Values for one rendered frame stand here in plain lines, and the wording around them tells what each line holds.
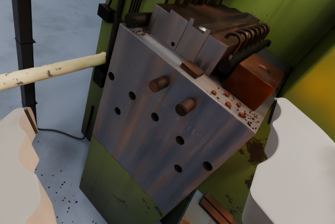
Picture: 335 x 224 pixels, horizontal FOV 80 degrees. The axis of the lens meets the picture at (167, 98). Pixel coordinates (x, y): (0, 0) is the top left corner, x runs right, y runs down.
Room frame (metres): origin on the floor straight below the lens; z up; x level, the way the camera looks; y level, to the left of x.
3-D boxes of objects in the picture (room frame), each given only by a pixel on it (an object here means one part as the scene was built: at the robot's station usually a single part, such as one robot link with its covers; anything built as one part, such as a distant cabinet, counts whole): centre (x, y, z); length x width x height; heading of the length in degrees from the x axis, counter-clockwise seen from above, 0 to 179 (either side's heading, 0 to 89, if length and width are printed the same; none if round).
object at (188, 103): (0.33, -0.04, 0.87); 0.04 x 0.03 x 0.03; 160
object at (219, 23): (0.63, -0.06, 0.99); 0.42 x 0.05 x 0.01; 160
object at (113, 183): (0.63, -0.09, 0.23); 0.56 x 0.38 x 0.47; 160
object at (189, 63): (0.39, -0.02, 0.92); 0.04 x 0.03 x 0.01; 67
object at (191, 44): (0.64, -0.04, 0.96); 0.42 x 0.20 x 0.09; 160
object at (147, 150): (0.63, -0.09, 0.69); 0.56 x 0.38 x 0.45; 160
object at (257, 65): (0.44, -0.15, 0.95); 0.12 x 0.09 x 0.07; 160
